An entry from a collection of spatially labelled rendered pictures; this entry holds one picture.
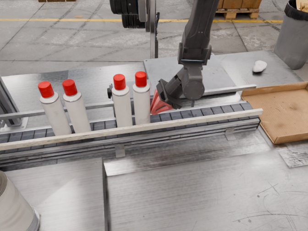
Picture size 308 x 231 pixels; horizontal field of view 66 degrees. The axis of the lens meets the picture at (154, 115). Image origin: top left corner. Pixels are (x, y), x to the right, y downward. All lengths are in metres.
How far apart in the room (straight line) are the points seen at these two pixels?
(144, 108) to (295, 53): 2.38
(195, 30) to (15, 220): 0.57
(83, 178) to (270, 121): 0.69
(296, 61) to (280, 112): 1.98
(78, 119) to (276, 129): 0.68
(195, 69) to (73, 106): 0.35
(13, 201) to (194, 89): 0.48
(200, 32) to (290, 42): 2.33
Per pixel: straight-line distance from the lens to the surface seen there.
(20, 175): 0.79
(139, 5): 1.02
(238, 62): 1.29
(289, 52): 2.94
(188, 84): 0.62
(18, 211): 0.60
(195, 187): 0.74
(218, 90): 0.85
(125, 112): 0.73
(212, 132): 0.87
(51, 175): 0.75
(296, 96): 1.16
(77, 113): 0.73
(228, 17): 3.98
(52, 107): 0.72
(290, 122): 1.02
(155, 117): 0.84
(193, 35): 0.62
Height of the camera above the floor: 1.47
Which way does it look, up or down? 44 degrees down
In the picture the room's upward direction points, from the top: straight up
